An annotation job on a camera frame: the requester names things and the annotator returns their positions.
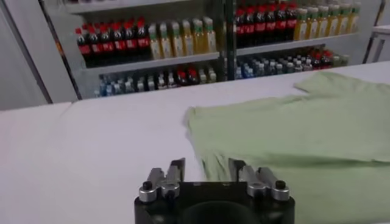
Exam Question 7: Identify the white cabinet shelf board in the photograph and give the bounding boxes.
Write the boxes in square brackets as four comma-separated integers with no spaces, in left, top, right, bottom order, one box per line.
[63,0,196,15]
[85,52,221,76]
[236,32,360,57]

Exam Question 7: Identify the red cap cola bottle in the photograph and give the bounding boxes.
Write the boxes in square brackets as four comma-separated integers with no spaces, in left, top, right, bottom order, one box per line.
[312,52,323,70]
[322,50,333,69]
[135,16,151,60]
[123,19,138,61]
[235,8,246,48]
[176,69,188,87]
[99,23,115,65]
[264,3,277,43]
[111,21,127,63]
[244,6,256,46]
[187,67,199,86]
[75,27,92,68]
[275,2,287,42]
[285,2,298,41]
[87,26,103,66]
[255,5,266,45]

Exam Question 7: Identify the green cap yellow tea bottle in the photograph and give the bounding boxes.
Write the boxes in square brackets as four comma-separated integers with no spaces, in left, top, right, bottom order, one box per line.
[326,4,340,37]
[347,2,362,33]
[316,5,329,38]
[181,19,195,56]
[158,21,173,58]
[147,23,162,60]
[191,18,205,55]
[336,2,350,35]
[305,6,319,40]
[169,20,185,58]
[202,16,217,54]
[294,8,308,41]

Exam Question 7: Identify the white side table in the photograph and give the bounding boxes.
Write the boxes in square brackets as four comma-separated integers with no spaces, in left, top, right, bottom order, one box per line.
[362,24,390,64]

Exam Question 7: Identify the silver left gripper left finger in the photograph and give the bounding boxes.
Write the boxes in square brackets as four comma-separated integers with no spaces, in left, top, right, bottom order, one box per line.
[138,157,186,204]

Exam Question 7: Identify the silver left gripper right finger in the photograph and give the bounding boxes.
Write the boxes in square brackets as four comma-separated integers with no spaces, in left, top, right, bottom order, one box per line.
[228,157,291,202]

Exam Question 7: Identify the light green printed t-shirt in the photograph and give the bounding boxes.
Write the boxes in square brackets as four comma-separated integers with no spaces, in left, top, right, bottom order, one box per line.
[182,71,390,224]

